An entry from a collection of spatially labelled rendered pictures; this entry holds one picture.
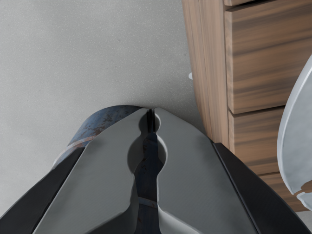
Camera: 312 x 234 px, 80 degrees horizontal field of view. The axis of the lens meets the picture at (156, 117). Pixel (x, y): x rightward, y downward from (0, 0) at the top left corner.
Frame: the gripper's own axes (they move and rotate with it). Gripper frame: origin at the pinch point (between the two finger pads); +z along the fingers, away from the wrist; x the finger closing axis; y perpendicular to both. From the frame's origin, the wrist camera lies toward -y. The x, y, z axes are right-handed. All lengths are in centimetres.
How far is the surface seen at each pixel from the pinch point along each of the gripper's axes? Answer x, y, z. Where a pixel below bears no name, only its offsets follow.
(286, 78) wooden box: 11.6, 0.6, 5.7
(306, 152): 12.1, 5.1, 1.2
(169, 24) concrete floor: 3.2, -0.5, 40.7
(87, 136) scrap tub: -18.0, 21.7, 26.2
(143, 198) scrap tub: -3.0, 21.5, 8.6
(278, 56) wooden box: 10.4, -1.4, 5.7
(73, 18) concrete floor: -20.1, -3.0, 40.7
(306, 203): 14.3, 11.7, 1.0
